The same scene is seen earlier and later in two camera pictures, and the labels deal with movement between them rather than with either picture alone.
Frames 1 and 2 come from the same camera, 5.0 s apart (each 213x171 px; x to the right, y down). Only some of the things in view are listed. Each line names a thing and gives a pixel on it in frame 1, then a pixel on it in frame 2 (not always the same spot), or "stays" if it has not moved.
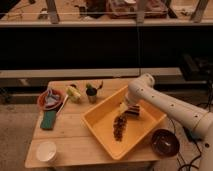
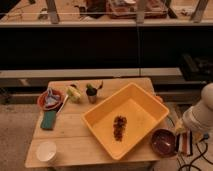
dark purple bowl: [165, 143] stays
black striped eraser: [133, 110] -> [184, 143]
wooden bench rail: [90, 72] stays
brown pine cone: [119, 125] stays
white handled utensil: [62, 105] stays
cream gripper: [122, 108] -> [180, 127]
